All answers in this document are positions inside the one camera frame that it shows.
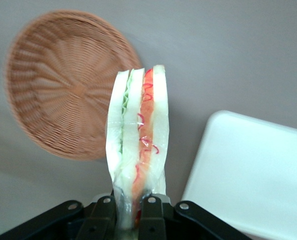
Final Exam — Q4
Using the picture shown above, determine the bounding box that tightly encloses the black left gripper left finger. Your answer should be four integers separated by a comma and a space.
0, 194, 118, 240

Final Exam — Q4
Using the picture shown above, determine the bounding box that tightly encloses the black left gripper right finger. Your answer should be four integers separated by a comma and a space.
137, 194, 252, 240

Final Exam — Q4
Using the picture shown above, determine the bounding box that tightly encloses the triangle sandwich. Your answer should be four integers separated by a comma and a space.
105, 64, 171, 231

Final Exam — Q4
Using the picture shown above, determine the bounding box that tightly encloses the cream plastic serving tray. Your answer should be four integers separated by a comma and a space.
181, 109, 297, 240

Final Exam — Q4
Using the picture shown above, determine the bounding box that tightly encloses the brown round wicker basket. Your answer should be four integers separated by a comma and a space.
4, 9, 143, 162

